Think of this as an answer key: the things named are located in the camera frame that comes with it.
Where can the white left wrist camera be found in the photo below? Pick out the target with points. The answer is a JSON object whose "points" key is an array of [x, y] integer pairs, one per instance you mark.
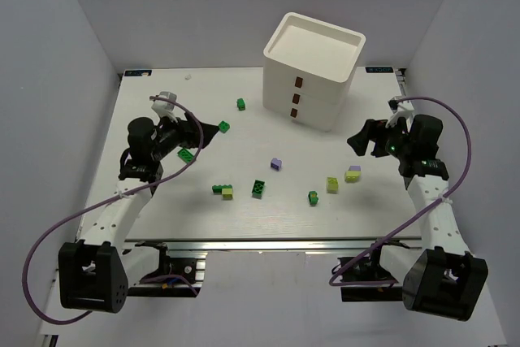
{"points": [[164, 104]]}

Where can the purple lego brick centre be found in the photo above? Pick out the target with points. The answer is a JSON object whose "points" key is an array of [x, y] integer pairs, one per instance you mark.
{"points": [[276, 164]]}

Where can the aluminium front rail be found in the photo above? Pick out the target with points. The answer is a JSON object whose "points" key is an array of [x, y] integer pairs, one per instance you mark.
{"points": [[318, 245]]}

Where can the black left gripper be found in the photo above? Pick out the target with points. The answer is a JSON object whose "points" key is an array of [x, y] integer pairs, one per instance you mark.
{"points": [[188, 129]]}

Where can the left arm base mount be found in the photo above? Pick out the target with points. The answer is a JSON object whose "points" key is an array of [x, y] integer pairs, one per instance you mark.
{"points": [[170, 274]]}

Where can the yellow-green lego brick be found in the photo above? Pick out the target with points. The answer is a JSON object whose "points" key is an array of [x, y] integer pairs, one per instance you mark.
{"points": [[332, 185]]}

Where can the purple and yellow lego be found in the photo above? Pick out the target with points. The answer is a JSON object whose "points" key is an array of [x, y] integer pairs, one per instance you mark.
{"points": [[353, 174]]}

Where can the left blue label sticker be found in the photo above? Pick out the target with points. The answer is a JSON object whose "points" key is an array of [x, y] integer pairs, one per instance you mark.
{"points": [[137, 73]]}

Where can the green and yellow lego stack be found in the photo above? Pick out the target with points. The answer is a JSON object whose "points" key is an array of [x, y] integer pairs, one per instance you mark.
{"points": [[224, 190]]}

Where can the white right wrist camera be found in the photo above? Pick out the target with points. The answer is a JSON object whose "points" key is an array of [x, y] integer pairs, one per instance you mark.
{"points": [[401, 107]]}

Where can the small green lego brick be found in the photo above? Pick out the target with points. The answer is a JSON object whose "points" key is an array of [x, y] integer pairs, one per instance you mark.
{"points": [[313, 198]]}

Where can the dark green lego plate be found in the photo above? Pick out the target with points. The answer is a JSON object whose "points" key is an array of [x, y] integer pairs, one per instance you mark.
{"points": [[258, 189]]}

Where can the white three-drawer cabinet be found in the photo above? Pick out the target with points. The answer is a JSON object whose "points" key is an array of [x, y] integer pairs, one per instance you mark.
{"points": [[309, 67]]}

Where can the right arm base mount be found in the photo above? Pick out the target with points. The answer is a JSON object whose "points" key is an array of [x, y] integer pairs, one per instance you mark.
{"points": [[373, 282]]}

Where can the right blue label sticker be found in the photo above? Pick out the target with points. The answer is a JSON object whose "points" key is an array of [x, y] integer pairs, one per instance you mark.
{"points": [[377, 70]]}

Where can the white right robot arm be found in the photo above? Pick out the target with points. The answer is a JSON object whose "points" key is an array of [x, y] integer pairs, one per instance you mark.
{"points": [[441, 278]]}

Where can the blue label sticker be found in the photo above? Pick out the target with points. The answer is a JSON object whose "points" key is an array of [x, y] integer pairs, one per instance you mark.
{"points": [[377, 70], [137, 73]]}

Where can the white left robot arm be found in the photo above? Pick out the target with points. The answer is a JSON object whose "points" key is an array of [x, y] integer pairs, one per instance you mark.
{"points": [[97, 271]]}

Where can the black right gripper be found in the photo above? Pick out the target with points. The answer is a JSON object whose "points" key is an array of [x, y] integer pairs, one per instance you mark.
{"points": [[376, 138]]}

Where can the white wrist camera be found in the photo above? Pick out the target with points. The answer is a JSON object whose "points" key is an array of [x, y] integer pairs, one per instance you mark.
{"points": [[401, 107], [164, 104]]}

